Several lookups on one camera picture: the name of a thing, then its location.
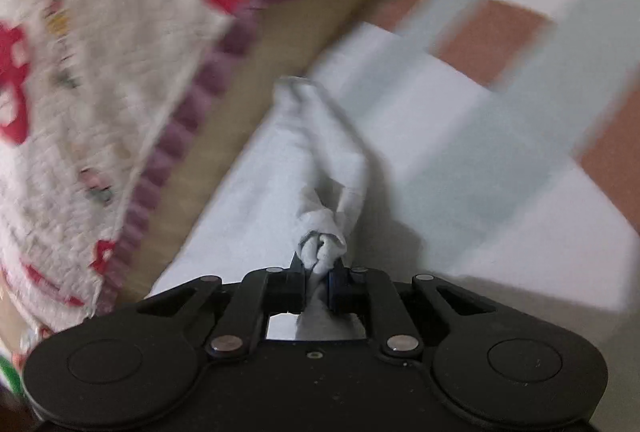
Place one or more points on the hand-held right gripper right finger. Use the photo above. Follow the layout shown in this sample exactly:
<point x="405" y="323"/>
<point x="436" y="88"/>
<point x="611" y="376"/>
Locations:
<point x="336" y="286"/>

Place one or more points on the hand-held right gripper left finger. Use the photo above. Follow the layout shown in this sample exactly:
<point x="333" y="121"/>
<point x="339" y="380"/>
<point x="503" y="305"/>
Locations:
<point x="295" y="284"/>

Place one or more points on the white garment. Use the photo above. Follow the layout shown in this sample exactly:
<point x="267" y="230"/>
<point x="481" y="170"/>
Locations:
<point x="325" y="152"/>

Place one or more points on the tan mattress edge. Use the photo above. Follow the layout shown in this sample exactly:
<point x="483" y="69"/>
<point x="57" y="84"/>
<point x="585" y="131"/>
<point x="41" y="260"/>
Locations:
<point x="280" y="62"/>

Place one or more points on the cream printed blanket purple ruffle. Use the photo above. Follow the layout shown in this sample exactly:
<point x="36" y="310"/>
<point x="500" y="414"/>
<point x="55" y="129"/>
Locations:
<point x="100" y="77"/>

